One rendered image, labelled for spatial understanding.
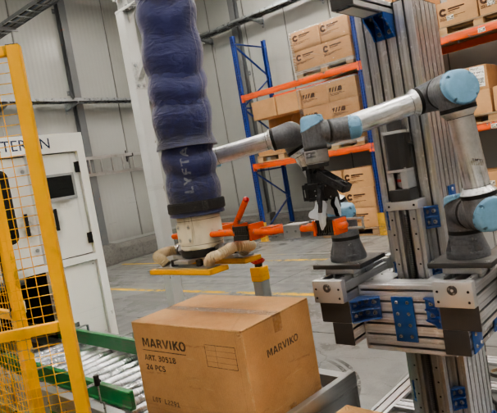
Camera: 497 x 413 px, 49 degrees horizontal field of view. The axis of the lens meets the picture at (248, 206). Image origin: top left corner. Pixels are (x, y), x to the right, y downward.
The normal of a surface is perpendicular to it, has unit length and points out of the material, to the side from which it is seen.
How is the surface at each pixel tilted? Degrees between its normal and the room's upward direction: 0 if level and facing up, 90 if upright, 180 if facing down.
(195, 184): 74
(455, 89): 82
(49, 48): 90
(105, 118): 90
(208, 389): 90
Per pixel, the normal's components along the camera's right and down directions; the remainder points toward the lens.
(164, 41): -0.10, -0.11
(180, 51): 0.31, -0.15
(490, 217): 0.15, 0.17
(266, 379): 0.76, -0.09
